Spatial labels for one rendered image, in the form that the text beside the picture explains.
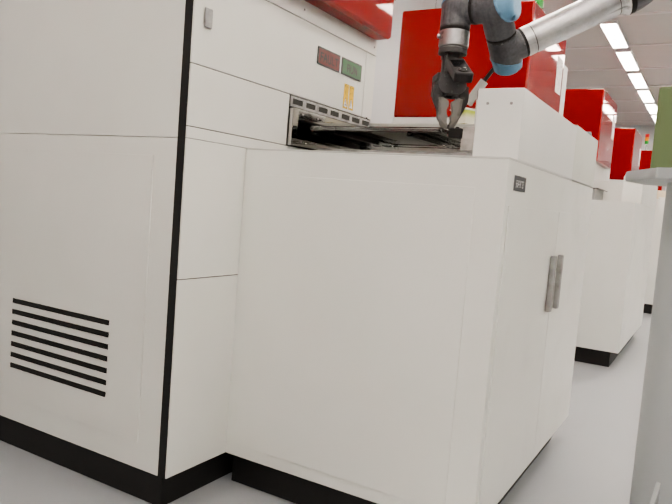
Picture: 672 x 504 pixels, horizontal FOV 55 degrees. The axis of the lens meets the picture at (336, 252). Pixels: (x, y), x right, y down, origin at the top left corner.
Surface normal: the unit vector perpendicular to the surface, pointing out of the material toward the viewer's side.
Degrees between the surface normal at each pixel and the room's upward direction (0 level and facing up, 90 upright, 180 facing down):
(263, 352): 90
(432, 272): 90
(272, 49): 90
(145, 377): 90
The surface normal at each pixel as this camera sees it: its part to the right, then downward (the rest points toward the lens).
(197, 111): 0.86, 0.11
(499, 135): -0.51, 0.03
